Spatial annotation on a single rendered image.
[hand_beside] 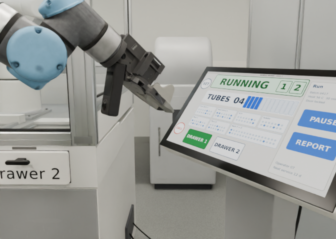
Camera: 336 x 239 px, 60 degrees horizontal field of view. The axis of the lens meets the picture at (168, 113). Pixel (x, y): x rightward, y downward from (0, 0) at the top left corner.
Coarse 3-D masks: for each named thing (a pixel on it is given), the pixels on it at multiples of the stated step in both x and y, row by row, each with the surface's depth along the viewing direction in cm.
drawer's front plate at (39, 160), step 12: (0, 156) 94; (12, 156) 94; (24, 156) 94; (36, 156) 94; (48, 156) 94; (60, 156) 93; (0, 168) 94; (12, 168) 94; (24, 168) 94; (36, 168) 94; (48, 168) 94; (60, 168) 94; (0, 180) 95; (12, 180) 95; (24, 180) 95; (36, 180) 95; (48, 180) 95; (60, 180) 95
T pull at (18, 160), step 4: (8, 160) 90; (12, 160) 90; (16, 160) 90; (20, 160) 90; (24, 160) 90; (28, 160) 91; (8, 164) 90; (12, 164) 90; (16, 164) 90; (20, 164) 90; (24, 164) 90
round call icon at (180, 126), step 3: (177, 123) 91; (180, 123) 90; (183, 123) 89; (186, 123) 88; (177, 126) 90; (180, 126) 89; (183, 126) 88; (174, 129) 90; (177, 129) 89; (180, 129) 88; (183, 129) 87; (171, 132) 90; (174, 132) 89; (177, 132) 88; (180, 132) 87
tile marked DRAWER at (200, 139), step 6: (192, 132) 84; (198, 132) 82; (204, 132) 81; (186, 138) 84; (192, 138) 83; (198, 138) 81; (204, 138) 80; (210, 138) 78; (192, 144) 81; (198, 144) 80; (204, 144) 78
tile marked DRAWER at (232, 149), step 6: (216, 138) 77; (222, 138) 75; (216, 144) 76; (222, 144) 74; (228, 144) 73; (234, 144) 72; (240, 144) 71; (210, 150) 76; (216, 150) 74; (222, 150) 73; (228, 150) 72; (234, 150) 71; (240, 150) 70; (228, 156) 71; (234, 156) 70
